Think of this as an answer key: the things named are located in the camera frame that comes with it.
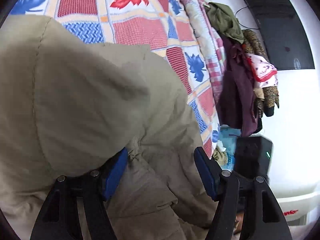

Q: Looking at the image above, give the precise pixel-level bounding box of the pink floral cloth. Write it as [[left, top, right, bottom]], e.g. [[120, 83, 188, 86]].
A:
[[246, 53, 278, 88]]

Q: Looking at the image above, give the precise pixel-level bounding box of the olive green garment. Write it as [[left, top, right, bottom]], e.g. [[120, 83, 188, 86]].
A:
[[204, 2, 244, 44]]

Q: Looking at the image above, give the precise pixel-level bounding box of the pink floral blanket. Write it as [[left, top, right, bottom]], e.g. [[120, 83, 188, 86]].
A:
[[180, 0, 226, 103]]

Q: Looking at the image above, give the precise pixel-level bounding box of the black cable on wall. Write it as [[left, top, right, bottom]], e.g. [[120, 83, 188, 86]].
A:
[[235, 5, 261, 30]]

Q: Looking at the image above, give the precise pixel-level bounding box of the white storage box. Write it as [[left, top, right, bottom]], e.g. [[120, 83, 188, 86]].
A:
[[277, 189, 319, 226]]

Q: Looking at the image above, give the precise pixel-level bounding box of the black device with green light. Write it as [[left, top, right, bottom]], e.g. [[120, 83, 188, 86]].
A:
[[233, 136, 273, 182]]

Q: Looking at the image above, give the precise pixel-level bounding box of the olive green puffer jacket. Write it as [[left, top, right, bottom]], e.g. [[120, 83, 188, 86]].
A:
[[1, 15, 216, 239]]

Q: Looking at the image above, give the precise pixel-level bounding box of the leaf patterned patchwork quilt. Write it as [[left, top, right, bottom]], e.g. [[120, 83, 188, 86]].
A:
[[11, 0, 220, 156]]

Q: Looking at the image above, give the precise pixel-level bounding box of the leopard print garment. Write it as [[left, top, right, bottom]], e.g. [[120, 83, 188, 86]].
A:
[[242, 29, 279, 117]]

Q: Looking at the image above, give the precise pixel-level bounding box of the dark maroon garment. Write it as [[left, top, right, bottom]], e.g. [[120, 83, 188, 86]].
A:
[[216, 34, 258, 137]]

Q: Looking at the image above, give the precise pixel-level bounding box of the black wall television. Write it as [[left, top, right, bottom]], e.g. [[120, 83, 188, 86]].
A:
[[244, 0, 315, 70]]

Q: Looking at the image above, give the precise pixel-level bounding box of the blue printed bag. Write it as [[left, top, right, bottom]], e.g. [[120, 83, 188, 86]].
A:
[[213, 125, 241, 171]]

